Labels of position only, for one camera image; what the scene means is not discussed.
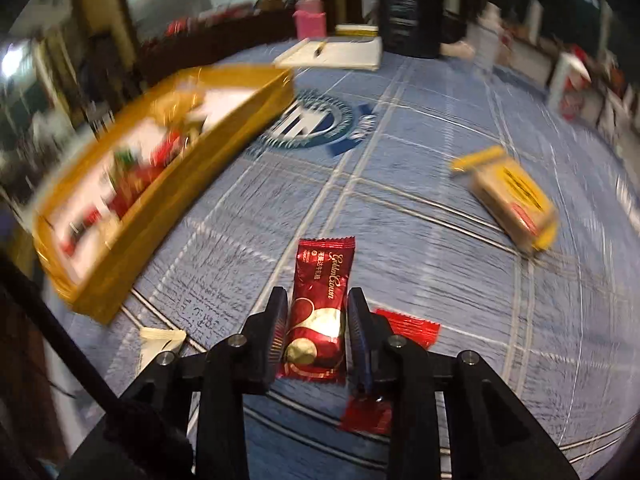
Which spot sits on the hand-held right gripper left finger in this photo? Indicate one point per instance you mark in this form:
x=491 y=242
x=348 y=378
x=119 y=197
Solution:
x=277 y=330

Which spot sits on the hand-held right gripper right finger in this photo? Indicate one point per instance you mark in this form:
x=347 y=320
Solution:
x=357 y=340

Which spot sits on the small red candy packet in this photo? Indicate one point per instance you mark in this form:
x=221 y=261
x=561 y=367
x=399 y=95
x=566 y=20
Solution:
x=415 y=327

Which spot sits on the red packet with gold ball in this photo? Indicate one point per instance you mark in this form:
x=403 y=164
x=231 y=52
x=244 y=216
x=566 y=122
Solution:
x=320 y=285

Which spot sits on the white packet with red label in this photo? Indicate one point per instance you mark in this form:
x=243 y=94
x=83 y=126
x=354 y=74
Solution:
x=157 y=340

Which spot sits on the gold cardboard box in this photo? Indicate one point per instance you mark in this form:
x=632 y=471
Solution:
x=200 y=170

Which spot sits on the plain red snack packet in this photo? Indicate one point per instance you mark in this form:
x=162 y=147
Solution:
x=132 y=187

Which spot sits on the yellow cracker packet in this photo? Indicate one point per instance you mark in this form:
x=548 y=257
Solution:
x=510 y=195

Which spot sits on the dark red snack packet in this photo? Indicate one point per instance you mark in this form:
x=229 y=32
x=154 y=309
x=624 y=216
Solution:
x=170 y=149

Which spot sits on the green pea snack packet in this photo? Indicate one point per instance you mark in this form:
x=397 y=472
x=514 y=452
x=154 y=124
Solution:
x=125 y=157

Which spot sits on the tan crinkled snack packet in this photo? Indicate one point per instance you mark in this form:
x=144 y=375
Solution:
x=175 y=102

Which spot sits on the blue plaid tablecloth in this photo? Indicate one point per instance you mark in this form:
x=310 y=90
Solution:
x=425 y=125

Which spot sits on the black and gold pen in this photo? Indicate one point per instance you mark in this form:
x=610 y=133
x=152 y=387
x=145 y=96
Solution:
x=319 y=49

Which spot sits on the open white notebook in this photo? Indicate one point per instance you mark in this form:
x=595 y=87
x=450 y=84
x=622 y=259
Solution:
x=345 y=52

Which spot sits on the yellow book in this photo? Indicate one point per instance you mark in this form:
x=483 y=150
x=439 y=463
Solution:
x=355 y=30

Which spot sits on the pink sleeved bottle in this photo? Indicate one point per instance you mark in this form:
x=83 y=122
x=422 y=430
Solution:
x=310 y=20

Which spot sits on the white spray bottle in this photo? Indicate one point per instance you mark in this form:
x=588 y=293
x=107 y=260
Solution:
x=487 y=40

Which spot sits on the white liquor bottle red label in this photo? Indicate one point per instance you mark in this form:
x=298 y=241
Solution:
x=570 y=85

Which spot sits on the black electric kettle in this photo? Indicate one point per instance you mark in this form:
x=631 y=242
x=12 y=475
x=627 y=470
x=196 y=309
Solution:
x=415 y=10

